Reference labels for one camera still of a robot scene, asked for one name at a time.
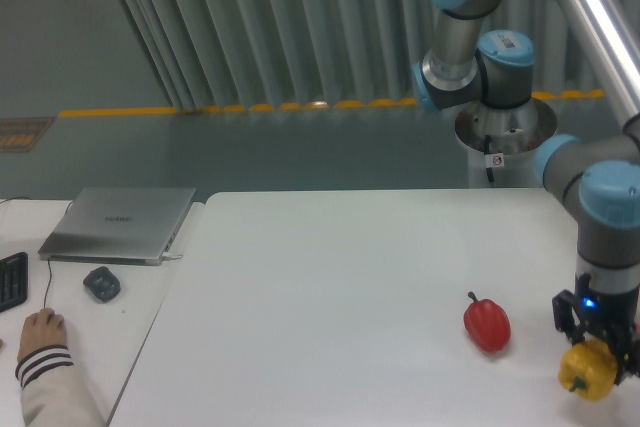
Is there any grey-green pleated curtain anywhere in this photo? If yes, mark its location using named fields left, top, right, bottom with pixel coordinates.
left=94, top=0, right=621, bottom=113

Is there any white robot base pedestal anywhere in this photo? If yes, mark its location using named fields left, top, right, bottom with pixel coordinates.
left=454, top=98, right=557, bottom=189

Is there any black mouse cable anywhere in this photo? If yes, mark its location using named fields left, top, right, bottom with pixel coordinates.
left=44, top=257, right=55, bottom=309

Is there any red bell pepper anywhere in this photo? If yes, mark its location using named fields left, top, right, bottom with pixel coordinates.
left=463, top=291, right=511, bottom=354

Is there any yellow bell pepper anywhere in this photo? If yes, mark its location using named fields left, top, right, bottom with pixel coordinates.
left=557, top=338, right=618, bottom=401

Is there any black cable with tag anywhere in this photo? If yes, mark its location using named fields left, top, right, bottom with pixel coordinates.
left=482, top=134, right=504, bottom=188

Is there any small black device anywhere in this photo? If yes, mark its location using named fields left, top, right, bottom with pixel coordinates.
left=83, top=266, right=121, bottom=303

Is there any white striped sleeve forearm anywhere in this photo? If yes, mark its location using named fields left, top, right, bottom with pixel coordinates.
left=15, top=344, right=106, bottom=427

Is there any black keyboard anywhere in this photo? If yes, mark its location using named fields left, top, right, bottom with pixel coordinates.
left=0, top=252, right=28, bottom=312

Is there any person's right hand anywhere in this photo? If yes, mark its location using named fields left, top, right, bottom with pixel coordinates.
left=17, top=308, right=67, bottom=362

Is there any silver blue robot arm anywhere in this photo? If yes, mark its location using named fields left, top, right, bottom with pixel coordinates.
left=412, top=0, right=639, bottom=381

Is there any computer mouse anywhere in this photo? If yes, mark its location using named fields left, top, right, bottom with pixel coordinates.
left=52, top=314, right=66, bottom=331

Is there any silver closed laptop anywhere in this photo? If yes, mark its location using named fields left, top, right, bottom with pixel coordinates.
left=39, top=187, right=196, bottom=265

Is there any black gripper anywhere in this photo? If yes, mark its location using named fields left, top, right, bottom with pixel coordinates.
left=552, top=273, right=639, bottom=383

